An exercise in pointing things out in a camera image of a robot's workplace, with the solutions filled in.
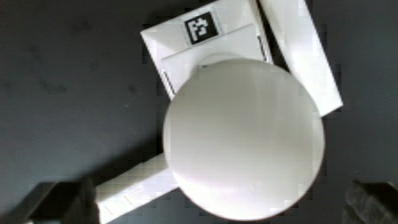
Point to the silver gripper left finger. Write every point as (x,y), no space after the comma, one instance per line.
(63,204)

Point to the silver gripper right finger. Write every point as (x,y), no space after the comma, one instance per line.
(372,203)

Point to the white lamp bulb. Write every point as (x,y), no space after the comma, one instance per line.
(244,139)

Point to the white lamp base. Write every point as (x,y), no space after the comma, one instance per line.
(214,34)

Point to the white U-shaped fence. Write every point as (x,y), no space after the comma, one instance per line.
(297,53)

